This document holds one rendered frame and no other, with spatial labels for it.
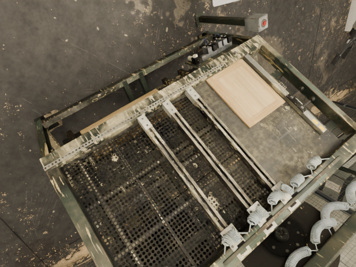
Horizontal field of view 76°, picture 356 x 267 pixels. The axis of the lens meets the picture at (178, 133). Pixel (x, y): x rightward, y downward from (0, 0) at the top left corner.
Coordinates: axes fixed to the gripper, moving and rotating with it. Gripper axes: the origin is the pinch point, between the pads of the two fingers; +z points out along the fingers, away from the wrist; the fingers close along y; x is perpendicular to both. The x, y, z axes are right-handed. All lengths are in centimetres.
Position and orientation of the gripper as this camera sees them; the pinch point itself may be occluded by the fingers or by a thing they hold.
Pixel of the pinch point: (338, 59)
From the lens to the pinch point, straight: 190.4
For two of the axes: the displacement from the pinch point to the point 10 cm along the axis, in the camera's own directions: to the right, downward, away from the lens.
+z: -0.7, 6.4, 7.7
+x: -6.2, -6.3, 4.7
